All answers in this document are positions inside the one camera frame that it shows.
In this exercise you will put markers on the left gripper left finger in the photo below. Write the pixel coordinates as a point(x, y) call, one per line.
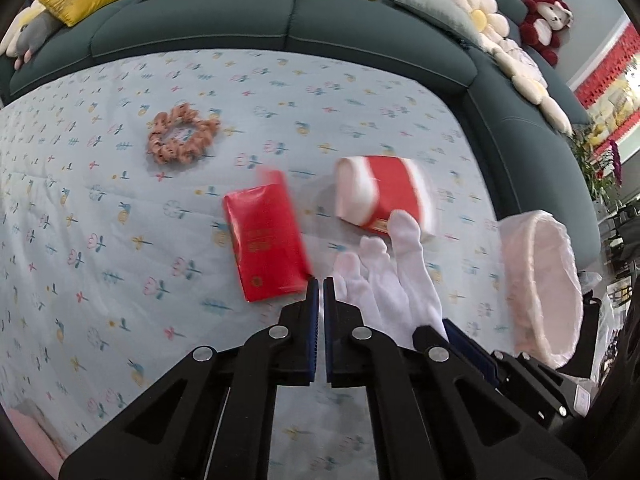
point(211, 415)

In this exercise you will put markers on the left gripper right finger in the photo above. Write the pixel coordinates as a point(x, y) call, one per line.
point(436, 419)

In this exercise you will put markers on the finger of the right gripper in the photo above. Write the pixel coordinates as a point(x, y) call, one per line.
point(473, 352)
point(427, 341)

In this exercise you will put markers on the white glove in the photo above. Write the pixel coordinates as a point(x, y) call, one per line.
point(389, 283)

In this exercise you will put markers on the red white paper cup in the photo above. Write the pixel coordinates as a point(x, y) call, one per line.
point(369, 188)

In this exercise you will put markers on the red tissue packet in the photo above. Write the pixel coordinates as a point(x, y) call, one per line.
point(267, 246)

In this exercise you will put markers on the white lined trash bin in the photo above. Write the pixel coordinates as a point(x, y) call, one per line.
point(542, 286)

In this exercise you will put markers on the pink fluffy blanket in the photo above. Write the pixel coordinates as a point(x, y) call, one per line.
point(39, 436)

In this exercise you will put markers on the dark green sectional sofa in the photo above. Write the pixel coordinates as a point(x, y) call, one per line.
point(522, 160)

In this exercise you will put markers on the potted orchid plant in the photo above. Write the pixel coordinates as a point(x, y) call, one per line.
point(601, 167)

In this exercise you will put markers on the pink hair scrunchie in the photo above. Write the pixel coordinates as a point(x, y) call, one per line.
point(181, 135)

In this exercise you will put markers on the daisy flower pillow lower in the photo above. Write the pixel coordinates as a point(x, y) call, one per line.
point(527, 79)

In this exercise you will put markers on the daisy flower pillow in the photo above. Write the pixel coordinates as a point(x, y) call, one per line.
point(527, 79)
point(492, 26)

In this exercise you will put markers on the grey green cushion right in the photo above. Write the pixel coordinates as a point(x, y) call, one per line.
point(446, 15)

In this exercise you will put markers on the daisy flower pillow upper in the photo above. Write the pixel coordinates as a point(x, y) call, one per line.
point(492, 26)

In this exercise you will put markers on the red white teddy bear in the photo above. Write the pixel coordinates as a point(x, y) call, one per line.
point(541, 28)

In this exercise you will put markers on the grey mouse plush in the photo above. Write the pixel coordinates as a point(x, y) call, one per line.
point(34, 35)

